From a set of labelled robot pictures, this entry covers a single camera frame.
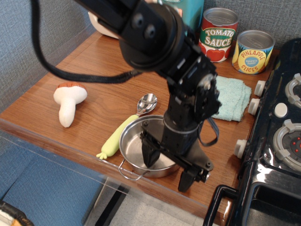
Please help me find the light teal folded cloth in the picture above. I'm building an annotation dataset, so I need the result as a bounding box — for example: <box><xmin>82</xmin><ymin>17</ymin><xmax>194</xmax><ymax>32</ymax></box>
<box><xmin>212</xmin><ymin>76</ymin><xmax>252</xmax><ymax>121</ymax></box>

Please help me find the tomato sauce can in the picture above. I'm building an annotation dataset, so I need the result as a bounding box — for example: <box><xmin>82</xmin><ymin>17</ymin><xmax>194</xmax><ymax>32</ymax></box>
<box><xmin>199</xmin><ymin>8</ymin><xmax>239</xmax><ymax>63</ymax></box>

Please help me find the orange black object in corner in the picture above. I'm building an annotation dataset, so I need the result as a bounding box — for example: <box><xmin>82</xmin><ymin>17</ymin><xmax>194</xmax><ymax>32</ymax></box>
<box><xmin>0</xmin><ymin>200</ymin><xmax>34</xmax><ymax>226</ymax></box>

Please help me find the plush white brown mushroom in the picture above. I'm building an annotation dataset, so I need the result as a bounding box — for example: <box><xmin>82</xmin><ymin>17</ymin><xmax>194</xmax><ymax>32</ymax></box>
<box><xmin>53</xmin><ymin>82</ymin><xmax>87</xmax><ymax>128</ymax></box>

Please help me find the pineapple slices can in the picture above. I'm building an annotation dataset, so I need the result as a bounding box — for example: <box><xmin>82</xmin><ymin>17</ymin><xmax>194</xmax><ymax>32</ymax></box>
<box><xmin>232</xmin><ymin>30</ymin><xmax>276</xmax><ymax>75</ymax></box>

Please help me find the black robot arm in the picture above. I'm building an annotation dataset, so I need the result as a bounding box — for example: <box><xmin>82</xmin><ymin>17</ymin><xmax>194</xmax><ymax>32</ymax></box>
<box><xmin>79</xmin><ymin>0</ymin><xmax>221</xmax><ymax>192</ymax></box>

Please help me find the spoon with yellow-green handle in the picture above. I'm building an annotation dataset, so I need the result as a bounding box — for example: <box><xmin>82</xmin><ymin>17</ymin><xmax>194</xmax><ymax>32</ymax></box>
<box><xmin>96</xmin><ymin>93</ymin><xmax>158</xmax><ymax>160</ymax></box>

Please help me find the toy microwave teal and cream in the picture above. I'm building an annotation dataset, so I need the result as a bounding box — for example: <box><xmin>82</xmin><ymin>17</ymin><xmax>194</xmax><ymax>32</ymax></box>
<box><xmin>88</xmin><ymin>0</ymin><xmax>204</xmax><ymax>39</ymax></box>

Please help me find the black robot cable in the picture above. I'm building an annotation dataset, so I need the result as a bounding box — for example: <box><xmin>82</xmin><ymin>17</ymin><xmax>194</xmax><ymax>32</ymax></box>
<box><xmin>30</xmin><ymin>0</ymin><xmax>220</xmax><ymax>147</ymax></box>

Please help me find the black toy stove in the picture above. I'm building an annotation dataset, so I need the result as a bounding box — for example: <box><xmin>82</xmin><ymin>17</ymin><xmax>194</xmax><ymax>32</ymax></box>
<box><xmin>204</xmin><ymin>38</ymin><xmax>301</xmax><ymax>226</ymax></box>

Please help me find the silver steel pot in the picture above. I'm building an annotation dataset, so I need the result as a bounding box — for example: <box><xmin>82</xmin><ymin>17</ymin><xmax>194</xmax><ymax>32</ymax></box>
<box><xmin>118</xmin><ymin>115</ymin><xmax>180</xmax><ymax>181</ymax></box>

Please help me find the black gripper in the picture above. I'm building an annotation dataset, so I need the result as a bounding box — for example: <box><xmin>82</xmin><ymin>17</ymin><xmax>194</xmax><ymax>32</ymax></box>
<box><xmin>141</xmin><ymin>117</ymin><xmax>214</xmax><ymax>192</ymax></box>

